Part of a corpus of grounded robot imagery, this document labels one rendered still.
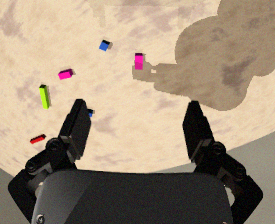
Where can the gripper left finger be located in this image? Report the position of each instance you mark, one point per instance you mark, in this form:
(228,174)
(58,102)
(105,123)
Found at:
(68,146)

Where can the red rod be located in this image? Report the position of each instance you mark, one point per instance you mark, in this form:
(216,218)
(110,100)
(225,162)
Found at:
(37,139)

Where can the lime green rod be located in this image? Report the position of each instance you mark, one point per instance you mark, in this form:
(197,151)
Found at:
(44,96)

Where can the magenta rod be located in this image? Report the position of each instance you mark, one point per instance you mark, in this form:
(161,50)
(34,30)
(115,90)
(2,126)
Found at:
(138,61)
(65,74)

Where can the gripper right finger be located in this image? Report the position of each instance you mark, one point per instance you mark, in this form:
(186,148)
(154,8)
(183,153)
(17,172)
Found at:
(210,157)

